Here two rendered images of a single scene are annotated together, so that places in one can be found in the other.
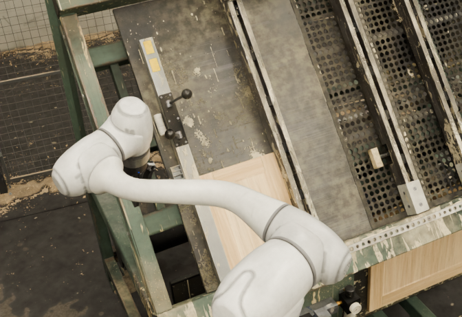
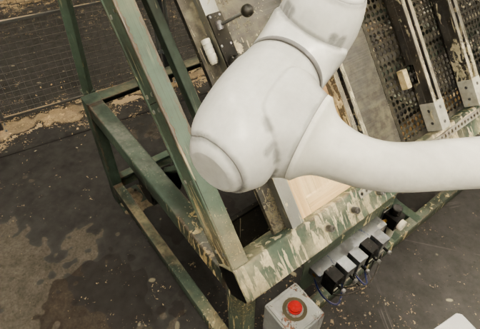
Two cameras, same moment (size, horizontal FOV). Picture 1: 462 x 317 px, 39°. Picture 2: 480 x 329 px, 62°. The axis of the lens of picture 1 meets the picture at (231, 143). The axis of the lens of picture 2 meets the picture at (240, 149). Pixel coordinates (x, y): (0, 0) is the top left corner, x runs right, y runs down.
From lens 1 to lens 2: 1.26 m
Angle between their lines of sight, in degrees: 17
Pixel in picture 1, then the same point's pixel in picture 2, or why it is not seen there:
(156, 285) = (229, 238)
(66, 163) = (237, 120)
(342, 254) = not seen: outside the picture
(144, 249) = (212, 200)
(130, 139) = (334, 58)
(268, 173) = not seen: hidden behind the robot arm
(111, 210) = (131, 148)
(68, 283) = (79, 209)
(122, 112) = not seen: outside the picture
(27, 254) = (34, 185)
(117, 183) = (363, 158)
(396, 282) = not seen: hidden behind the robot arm
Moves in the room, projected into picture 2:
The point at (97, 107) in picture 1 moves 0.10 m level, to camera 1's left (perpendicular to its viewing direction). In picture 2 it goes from (136, 30) to (98, 35)
